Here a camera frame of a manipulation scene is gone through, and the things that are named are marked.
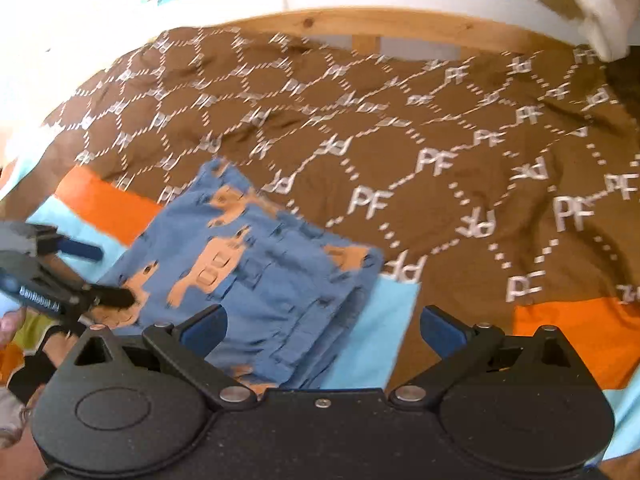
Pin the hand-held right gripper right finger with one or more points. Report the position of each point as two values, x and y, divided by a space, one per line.
441 331

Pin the person's left hand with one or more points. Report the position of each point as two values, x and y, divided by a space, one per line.
10 327

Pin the blue pants with tan print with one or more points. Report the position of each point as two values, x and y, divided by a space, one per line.
270 270

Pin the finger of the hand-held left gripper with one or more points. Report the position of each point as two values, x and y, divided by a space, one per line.
80 250
112 297

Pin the brown patterned blanket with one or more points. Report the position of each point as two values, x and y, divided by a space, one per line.
400 125

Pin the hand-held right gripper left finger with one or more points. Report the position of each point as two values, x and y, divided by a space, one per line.
200 334

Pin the yellow-green cloth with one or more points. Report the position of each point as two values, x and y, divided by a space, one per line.
27 337

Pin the orange and light blue blanket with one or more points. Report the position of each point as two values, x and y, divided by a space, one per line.
580 340

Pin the wooden bed frame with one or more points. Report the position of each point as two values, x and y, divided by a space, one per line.
380 25

